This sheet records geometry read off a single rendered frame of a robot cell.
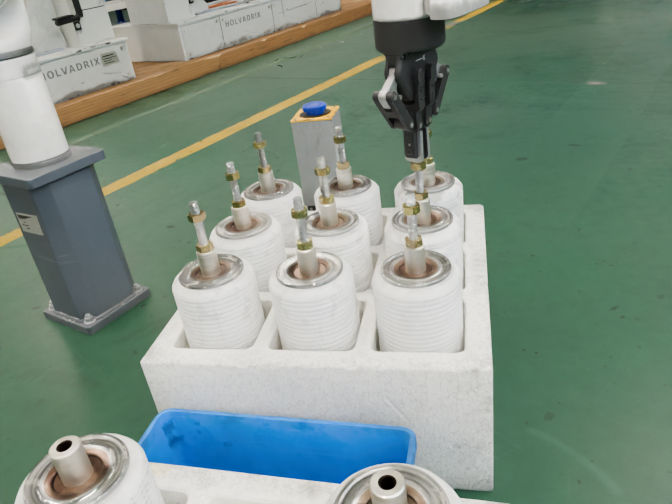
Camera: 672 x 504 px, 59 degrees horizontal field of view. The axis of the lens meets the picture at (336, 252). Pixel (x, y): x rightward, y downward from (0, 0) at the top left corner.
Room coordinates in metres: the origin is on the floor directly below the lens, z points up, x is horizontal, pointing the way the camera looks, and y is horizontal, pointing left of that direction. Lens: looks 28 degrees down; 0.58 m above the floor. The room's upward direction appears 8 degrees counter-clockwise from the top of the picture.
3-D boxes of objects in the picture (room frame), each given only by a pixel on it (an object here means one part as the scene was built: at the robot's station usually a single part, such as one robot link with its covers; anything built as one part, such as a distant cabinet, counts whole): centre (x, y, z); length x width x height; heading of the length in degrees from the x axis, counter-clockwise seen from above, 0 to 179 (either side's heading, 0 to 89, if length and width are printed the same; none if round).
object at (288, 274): (0.58, 0.03, 0.25); 0.08 x 0.08 x 0.01
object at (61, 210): (1.00, 0.47, 0.15); 0.15 x 0.15 x 0.30; 53
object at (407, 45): (0.66, -0.11, 0.45); 0.08 x 0.08 x 0.09
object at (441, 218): (0.66, -0.11, 0.25); 0.08 x 0.08 x 0.01
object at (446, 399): (0.69, 0.00, 0.09); 0.39 x 0.39 x 0.18; 75
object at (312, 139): (0.99, 0.00, 0.16); 0.07 x 0.07 x 0.31; 75
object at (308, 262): (0.58, 0.03, 0.26); 0.02 x 0.02 x 0.03
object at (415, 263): (0.55, -0.08, 0.26); 0.02 x 0.02 x 0.03
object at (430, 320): (0.55, -0.08, 0.16); 0.10 x 0.10 x 0.18
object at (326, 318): (0.58, 0.03, 0.16); 0.10 x 0.10 x 0.18
